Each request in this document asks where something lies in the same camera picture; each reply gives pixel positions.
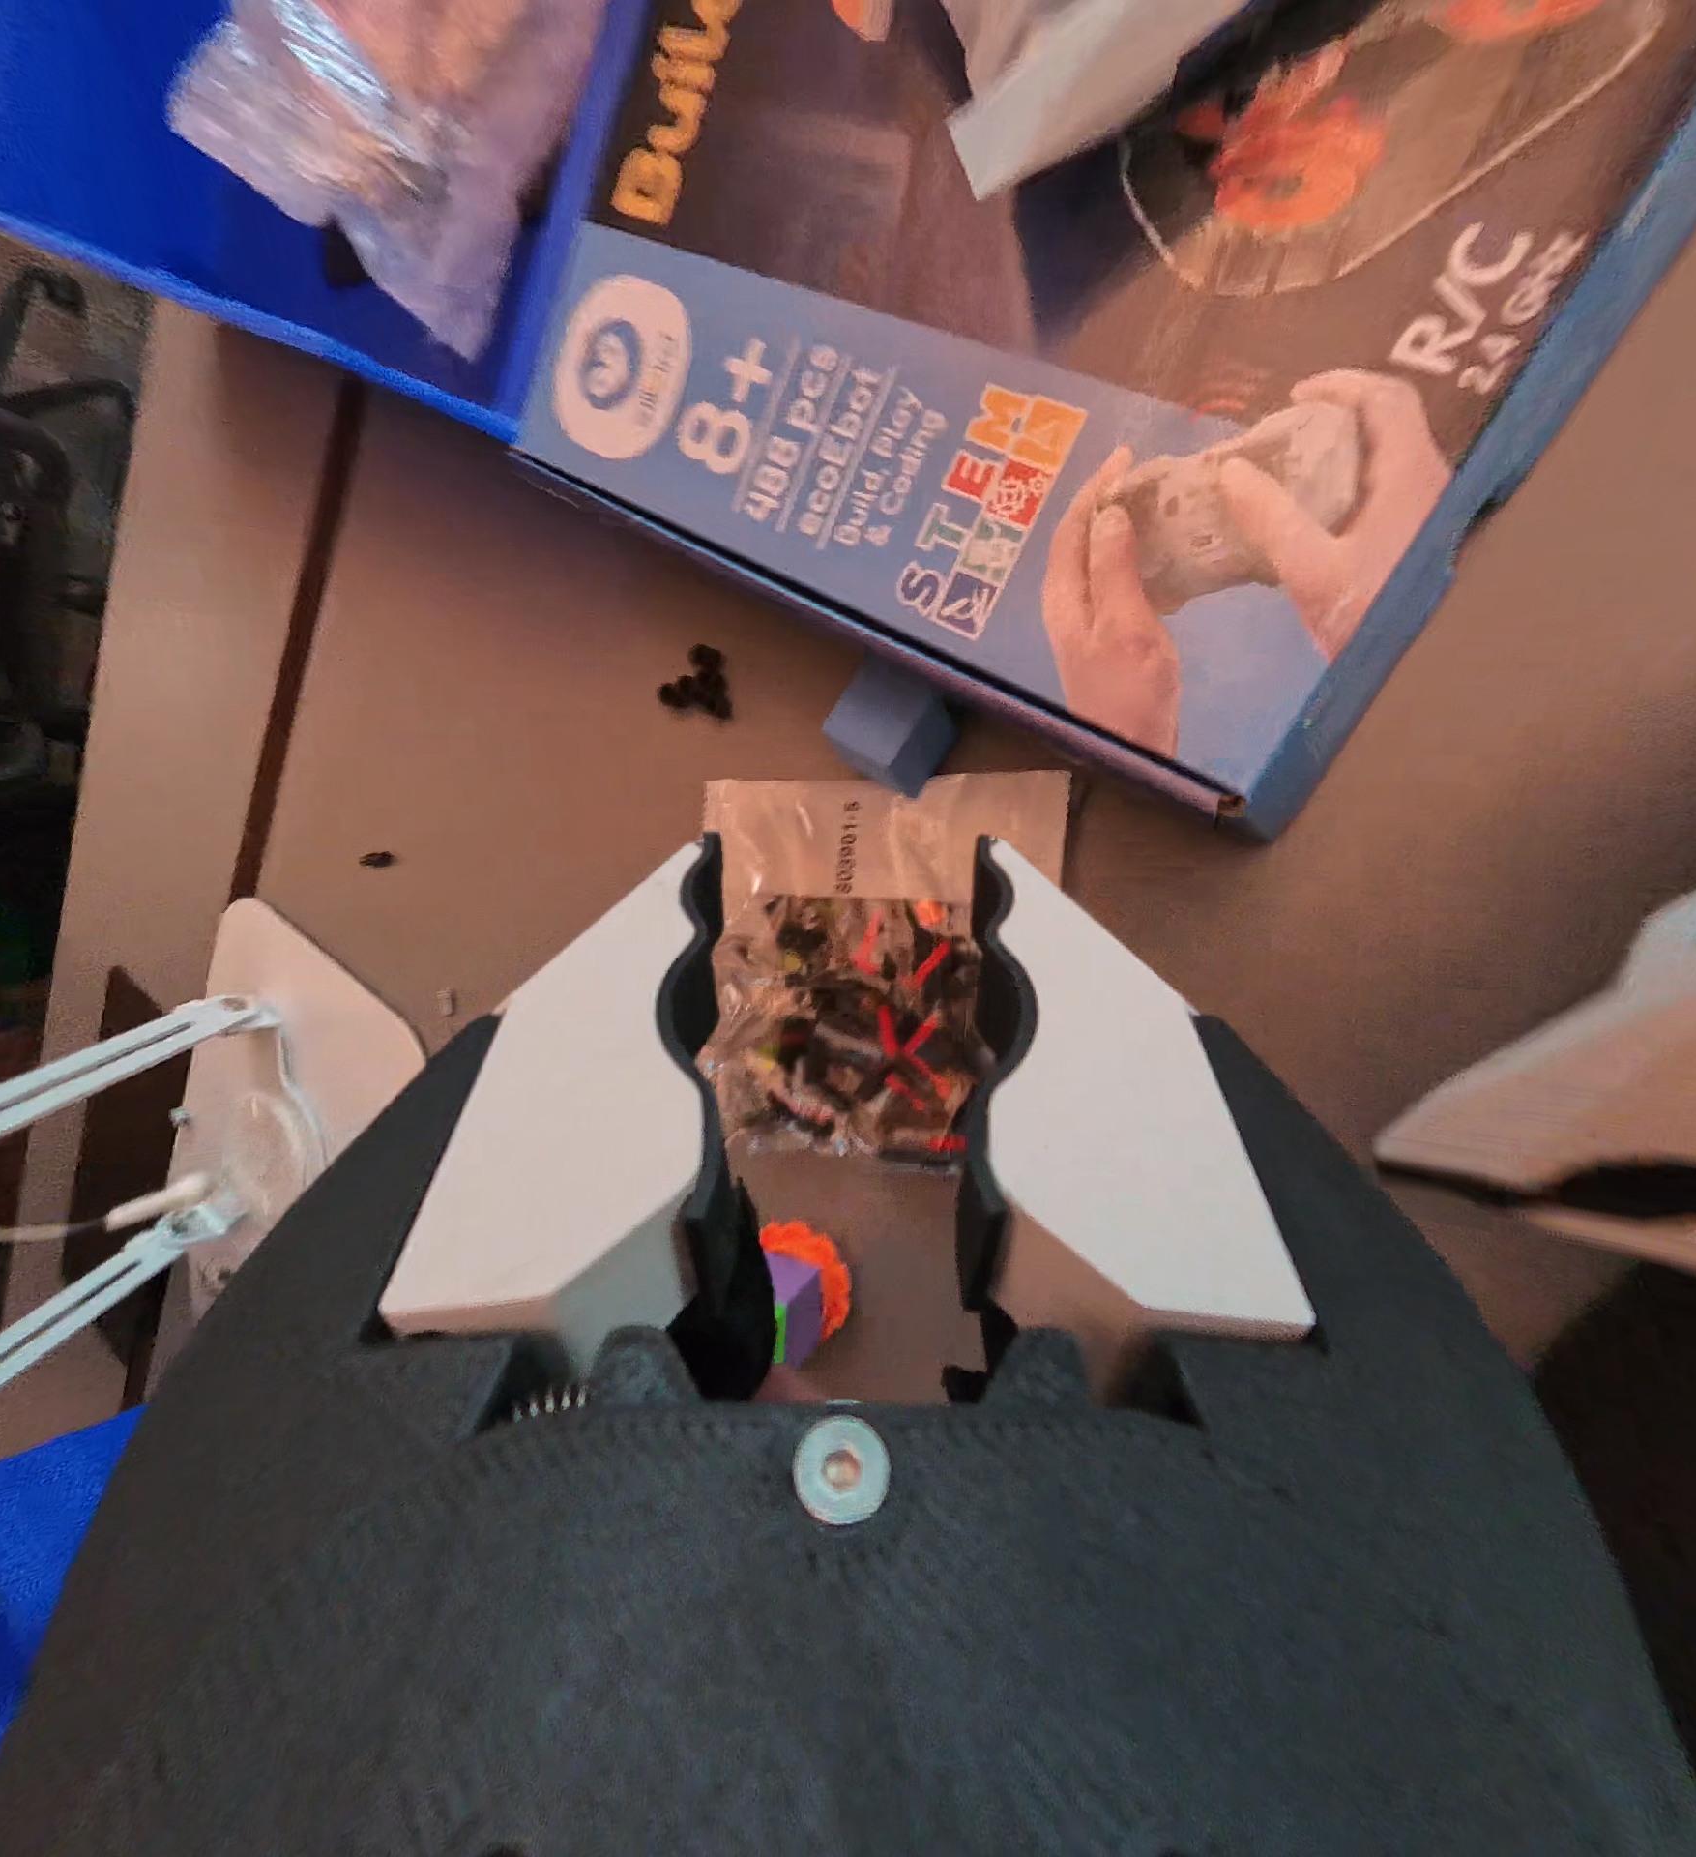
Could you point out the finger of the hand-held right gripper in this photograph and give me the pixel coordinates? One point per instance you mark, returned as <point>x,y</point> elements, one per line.
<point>1633,1060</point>
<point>1676,1247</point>

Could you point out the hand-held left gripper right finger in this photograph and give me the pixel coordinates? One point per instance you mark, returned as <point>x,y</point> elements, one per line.
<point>1140,1146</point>

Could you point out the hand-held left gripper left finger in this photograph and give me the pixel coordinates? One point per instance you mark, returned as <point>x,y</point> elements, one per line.
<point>559,1132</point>

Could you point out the orange gear wheel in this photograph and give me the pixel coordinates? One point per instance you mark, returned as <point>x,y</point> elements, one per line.
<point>791,1238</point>

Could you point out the purple cube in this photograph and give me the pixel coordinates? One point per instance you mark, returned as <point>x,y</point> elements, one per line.
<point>795,1277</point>

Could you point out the grey desk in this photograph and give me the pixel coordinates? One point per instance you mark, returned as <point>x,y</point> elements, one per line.
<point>530,654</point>

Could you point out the black perforated panel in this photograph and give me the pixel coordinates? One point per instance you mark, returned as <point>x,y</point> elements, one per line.
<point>1660,1524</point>

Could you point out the white book stand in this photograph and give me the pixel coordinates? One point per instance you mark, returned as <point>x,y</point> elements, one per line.
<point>298,988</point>

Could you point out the clear bag of dark parts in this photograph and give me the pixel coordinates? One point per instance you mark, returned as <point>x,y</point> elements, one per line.
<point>849,988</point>

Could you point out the blue cube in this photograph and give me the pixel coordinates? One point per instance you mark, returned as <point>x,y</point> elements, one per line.
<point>885,727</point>

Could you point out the blue printed toy box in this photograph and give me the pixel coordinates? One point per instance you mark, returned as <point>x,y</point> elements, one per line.
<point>1081,436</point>

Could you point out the black office chair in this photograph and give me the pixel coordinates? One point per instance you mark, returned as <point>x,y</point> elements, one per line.
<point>7,551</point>

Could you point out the clear plastic bag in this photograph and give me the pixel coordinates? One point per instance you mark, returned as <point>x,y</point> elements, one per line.
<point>385,132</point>

